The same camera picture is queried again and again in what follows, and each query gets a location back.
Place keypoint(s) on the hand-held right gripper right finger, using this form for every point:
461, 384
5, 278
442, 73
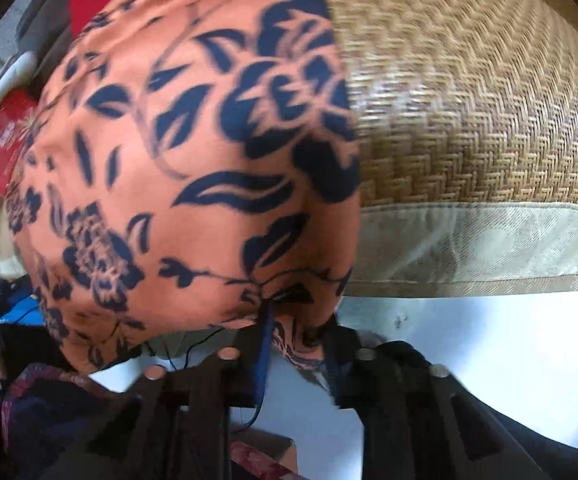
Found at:
332, 365

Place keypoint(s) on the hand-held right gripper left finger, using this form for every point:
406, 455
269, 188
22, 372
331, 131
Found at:
264, 360

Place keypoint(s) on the orange floral garment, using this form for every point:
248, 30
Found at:
169, 185

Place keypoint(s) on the person's dark patterned clothing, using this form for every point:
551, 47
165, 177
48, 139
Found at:
69, 425

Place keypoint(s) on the red printed box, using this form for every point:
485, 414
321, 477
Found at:
4, 135

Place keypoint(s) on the woven rattan mat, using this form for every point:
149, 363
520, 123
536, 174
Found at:
469, 110

